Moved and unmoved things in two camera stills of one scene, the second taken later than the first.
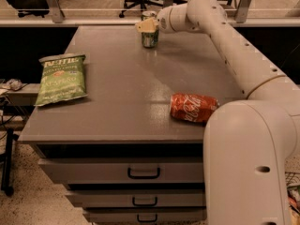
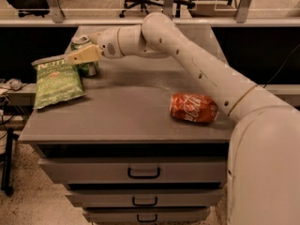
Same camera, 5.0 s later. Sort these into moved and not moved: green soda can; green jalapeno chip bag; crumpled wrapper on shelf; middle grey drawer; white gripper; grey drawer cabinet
Moved: green soda can; white gripper
Not moved: middle grey drawer; green jalapeno chip bag; grey drawer cabinet; crumpled wrapper on shelf
